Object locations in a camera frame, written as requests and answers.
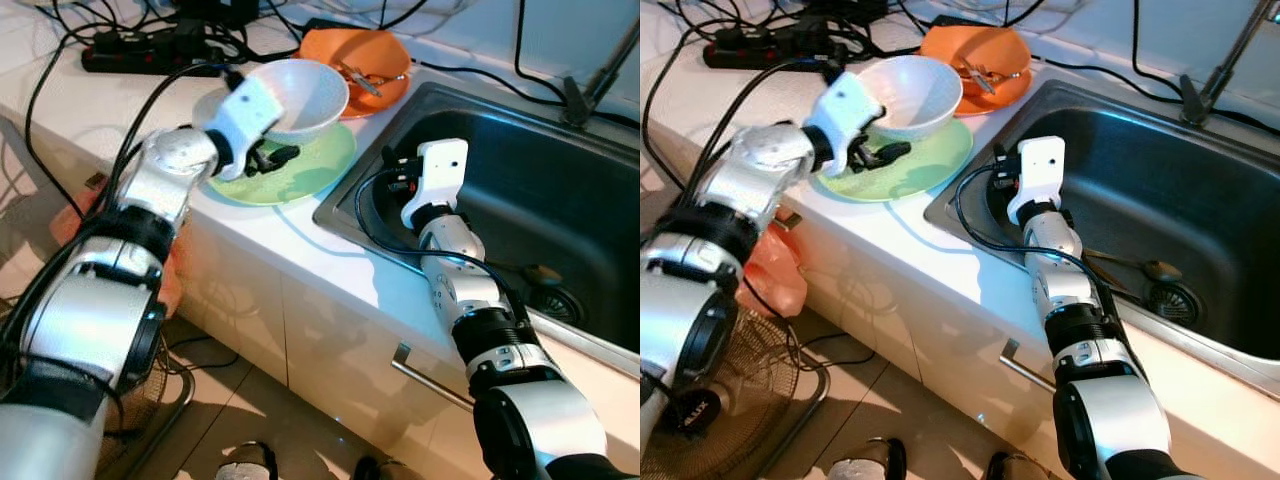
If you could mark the light green plate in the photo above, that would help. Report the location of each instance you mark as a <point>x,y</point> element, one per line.
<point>310,175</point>
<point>930,170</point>

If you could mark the white ribbed bowl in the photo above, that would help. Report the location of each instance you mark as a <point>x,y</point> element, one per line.
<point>920,95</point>
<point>310,95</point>

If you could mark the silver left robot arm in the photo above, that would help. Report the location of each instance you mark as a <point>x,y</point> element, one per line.
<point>765,170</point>
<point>90,320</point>

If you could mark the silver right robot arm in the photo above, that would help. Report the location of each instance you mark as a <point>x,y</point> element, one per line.
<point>1065,280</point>
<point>465,290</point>

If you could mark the white kitchen cabinet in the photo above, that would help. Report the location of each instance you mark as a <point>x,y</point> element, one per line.
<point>330,340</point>
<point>930,330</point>

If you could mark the orange bowl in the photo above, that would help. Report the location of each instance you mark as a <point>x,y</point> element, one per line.
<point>370,48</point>
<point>985,45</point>

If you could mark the orange plastic bag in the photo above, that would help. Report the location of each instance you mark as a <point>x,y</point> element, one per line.
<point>170,270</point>
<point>775,275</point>

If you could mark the black power strip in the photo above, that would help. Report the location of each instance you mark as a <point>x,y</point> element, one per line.
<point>760,50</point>
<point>140,55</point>

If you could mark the black power adapter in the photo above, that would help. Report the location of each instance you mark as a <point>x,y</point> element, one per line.
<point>215,10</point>
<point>845,10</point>

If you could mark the stainless steel sink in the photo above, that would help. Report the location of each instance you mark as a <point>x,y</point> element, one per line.
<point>560,180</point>
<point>1180,180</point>

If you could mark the dark metal faucet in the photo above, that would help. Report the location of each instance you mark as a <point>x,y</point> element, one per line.
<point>1205,90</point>
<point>590,95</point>

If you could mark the round sink drain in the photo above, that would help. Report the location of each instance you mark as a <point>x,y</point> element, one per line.
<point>1172,302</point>
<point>560,305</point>

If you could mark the black floor fan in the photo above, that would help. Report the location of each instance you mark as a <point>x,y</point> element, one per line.
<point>160,400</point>
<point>740,380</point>

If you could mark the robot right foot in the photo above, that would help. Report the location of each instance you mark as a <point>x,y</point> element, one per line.
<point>375,470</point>
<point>1015,467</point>

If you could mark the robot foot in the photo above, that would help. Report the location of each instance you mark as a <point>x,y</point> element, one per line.
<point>248,462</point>
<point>1015,467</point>
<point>868,460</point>
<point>375,470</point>

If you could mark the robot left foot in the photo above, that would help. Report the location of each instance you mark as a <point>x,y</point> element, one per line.
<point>248,462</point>
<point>868,460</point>

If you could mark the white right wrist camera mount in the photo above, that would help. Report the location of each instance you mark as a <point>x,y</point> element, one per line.
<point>1040,170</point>
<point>440,170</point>

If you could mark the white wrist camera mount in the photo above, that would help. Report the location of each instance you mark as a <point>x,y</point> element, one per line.
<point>245,110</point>
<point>440,170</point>
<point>845,105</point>
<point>1040,170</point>

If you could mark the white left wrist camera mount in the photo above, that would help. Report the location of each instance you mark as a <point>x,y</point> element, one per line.
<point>245,110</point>
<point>845,105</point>

